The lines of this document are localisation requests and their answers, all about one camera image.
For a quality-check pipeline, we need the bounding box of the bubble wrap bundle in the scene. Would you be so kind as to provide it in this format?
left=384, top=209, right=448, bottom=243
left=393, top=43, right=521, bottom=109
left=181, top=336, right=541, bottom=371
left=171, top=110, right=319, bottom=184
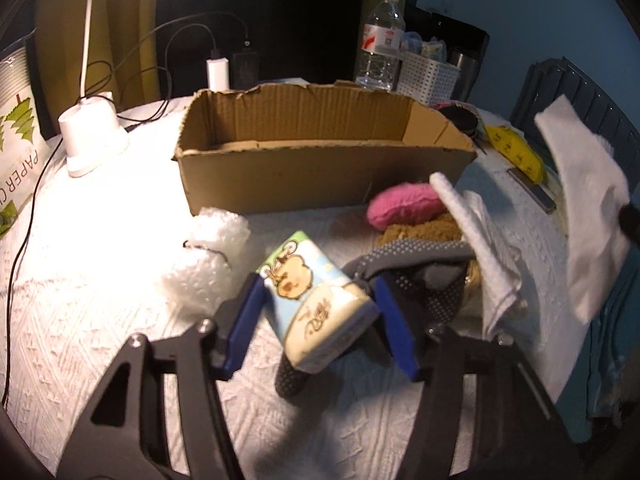
left=162, top=208, right=250, bottom=320

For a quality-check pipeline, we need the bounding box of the grey dotted glove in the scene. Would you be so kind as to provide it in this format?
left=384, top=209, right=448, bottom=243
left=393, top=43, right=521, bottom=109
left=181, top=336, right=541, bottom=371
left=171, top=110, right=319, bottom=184
left=274, top=238, right=474, bottom=399

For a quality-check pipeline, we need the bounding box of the tissue pack with cartoon print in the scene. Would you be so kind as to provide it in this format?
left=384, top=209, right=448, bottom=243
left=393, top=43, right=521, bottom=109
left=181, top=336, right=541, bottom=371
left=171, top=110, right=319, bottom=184
left=259, top=231, right=380, bottom=375

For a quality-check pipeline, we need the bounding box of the brown fuzzy cloth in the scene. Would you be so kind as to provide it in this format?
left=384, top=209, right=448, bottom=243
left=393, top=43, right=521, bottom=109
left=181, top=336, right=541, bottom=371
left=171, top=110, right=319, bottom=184
left=376, top=212, right=482, bottom=292

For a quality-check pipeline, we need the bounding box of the pink fuzzy plush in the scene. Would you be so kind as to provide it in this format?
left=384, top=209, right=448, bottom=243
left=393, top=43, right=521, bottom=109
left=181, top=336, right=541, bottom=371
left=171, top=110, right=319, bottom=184
left=366, top=183, right=446, bottom=232

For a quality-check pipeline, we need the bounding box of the white cloth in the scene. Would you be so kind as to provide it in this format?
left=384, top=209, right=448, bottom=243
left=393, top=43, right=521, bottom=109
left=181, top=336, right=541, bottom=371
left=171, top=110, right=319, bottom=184
left=428, top=172, right=522, bottom=339

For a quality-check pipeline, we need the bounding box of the brown cardboard box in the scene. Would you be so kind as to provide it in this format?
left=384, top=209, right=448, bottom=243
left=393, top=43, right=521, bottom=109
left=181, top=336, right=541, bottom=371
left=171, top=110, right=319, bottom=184
left=174, top=81, right=476, bottom=214

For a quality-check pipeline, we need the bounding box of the dark slim phone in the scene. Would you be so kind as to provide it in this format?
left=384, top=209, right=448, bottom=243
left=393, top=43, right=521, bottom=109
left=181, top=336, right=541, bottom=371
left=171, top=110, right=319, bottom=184
left=506, top=167, right=556, bottom=214

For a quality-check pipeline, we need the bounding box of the yellow plastic package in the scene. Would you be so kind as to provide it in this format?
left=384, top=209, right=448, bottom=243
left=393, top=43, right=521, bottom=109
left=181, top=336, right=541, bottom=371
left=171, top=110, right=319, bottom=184
left=485, top=125, right=546, bottom=184

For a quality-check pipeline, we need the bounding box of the white desk lamp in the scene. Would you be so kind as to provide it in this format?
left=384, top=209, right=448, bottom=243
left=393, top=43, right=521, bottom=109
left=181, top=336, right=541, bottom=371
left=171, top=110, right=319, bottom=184
left=58, top=0, right=122, bottom=178

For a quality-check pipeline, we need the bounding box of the black round zip case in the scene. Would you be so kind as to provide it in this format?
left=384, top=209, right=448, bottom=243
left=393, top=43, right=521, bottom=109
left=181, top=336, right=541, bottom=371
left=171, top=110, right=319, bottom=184
left=438, top=104, right=478, bottom=139

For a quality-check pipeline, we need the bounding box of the white power adapter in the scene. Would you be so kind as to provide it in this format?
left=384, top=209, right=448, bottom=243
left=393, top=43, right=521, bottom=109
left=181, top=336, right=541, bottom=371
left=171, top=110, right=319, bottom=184
left=206, top=58, right=230, bottom=92

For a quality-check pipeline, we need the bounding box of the white plastic basket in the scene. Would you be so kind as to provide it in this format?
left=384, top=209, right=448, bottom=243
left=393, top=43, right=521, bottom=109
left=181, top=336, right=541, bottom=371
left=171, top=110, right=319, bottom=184
left=396, top=52, right=460, bottom=107

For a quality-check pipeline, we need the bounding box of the paper cup package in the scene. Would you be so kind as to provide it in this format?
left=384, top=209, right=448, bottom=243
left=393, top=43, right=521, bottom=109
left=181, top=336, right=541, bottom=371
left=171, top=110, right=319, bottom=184
left=0, top=41, right=50, bottom=236

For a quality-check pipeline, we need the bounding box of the yellow curtain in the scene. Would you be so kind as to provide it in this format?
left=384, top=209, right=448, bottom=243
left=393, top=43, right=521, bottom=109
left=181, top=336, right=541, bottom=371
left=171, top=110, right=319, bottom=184
left=35, top=0, right=160, bottom=117

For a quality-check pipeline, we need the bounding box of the steel cup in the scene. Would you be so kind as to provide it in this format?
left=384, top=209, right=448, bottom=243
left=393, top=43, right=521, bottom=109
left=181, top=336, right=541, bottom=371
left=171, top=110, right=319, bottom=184
left=450, top=52, right=480, bottom=101

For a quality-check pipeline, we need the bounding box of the dark radiator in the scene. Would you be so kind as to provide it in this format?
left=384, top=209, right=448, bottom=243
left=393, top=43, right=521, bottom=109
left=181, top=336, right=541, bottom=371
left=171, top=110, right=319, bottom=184
left=510, top=58, right=639, bottom=190

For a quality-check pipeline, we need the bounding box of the clear water bottle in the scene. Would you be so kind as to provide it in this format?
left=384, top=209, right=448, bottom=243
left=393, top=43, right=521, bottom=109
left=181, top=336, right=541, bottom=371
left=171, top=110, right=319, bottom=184
left=355, top=0, right=405, bottom=92

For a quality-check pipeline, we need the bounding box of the black cable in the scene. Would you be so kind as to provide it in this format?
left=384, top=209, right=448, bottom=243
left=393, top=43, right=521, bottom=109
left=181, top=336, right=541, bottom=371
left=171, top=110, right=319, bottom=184
left=0, top=8, right=252, bottom=409

